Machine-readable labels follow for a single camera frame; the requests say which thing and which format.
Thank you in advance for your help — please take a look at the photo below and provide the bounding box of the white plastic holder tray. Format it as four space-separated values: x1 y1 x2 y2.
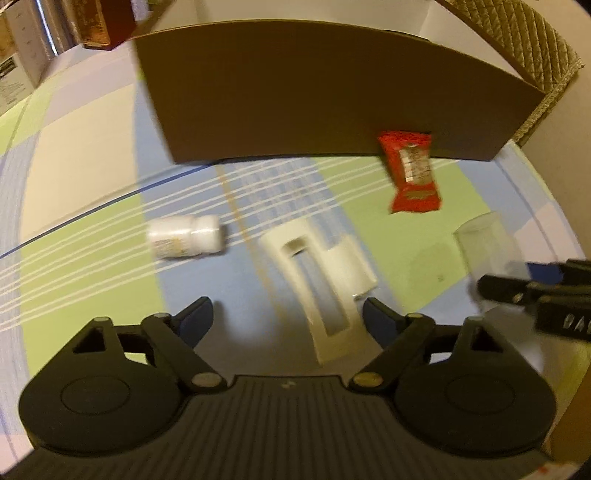
259 218 379 364

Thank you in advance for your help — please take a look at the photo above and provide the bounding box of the white pill bottle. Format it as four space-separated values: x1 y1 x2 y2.
146 215 225 259

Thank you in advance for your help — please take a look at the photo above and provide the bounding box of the red snack packet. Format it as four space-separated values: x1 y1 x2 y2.
378 131 442 213

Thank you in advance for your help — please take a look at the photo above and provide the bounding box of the plaid tablecloth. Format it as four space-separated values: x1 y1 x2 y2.
1 45 582 469

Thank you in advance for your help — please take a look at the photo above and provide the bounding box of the brown cardboard storage box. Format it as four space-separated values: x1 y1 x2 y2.
131 1 544 164

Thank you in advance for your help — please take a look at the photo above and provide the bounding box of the white appliance box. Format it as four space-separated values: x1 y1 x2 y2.
0 0 56 115

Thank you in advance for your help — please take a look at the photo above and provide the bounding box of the dark red gift box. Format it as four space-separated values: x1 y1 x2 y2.
72 0 136 50

